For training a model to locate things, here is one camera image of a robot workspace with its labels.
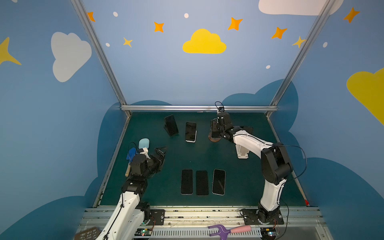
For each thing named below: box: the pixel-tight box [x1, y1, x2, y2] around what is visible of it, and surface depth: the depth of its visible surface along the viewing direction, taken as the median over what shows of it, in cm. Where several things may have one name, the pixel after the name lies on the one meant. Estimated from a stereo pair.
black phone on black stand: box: [164, 114, 179, 136], surface depth 103 cm
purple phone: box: [180, 169, 194, 195], surface depth 88 cm
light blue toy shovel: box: [138, 137, 150, 149], surface depth 104 cm
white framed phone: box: [212, 169, 226, 196], surface depth 90 cm
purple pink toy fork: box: [208, 224, 252, 240], surface depth 73 cm
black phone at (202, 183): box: [196, 170, 209, 196], surface depth 87 cm
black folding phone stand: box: [163, 114, 179, 137], surface depth 103 cm
